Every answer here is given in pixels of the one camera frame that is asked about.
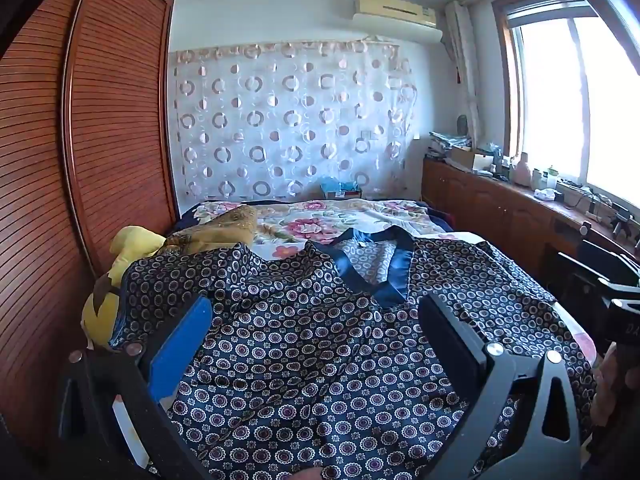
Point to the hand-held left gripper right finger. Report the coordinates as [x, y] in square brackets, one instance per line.
[450, 330]

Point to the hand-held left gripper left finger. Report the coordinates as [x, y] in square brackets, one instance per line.
[180, 350]

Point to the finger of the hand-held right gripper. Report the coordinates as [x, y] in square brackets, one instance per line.
[580, 266]
[607, 252]

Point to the navy circle patterned shirt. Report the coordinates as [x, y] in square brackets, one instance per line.
[320, 360]

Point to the person's right hand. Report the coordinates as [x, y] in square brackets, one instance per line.
[607, 390]

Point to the small black stand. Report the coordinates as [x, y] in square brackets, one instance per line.
[622, 220]

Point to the white tissue packet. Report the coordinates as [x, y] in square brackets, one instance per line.
[545, 194]

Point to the yellow plush toy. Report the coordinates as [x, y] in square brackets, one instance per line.
[107, 310]

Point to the white jug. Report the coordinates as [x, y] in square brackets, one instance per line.
[522, 172]

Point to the wooden cabinet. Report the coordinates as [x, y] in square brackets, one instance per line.
[480, 195]

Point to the golden patterned cloth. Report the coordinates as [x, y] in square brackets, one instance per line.
[225, 227]

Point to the dark blue bed sheet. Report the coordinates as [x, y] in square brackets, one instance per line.
[186, 216]

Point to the cardboard box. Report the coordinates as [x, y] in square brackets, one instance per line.
[467, 157]

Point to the window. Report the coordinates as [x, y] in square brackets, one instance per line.
[550, 100]

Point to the blue tissue box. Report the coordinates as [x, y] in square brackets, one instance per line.
[340, 189]

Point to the stack of papers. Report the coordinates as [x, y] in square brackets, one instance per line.
[445, 141]

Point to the small dark ornament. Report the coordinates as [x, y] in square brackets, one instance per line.
[462, 124]

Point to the white window curtain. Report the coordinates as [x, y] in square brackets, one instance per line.
[462, 60]

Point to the circle patterned wall curtain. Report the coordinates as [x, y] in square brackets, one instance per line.
[280, 125]

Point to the wall air conditioner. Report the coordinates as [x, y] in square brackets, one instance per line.
[395, 10]

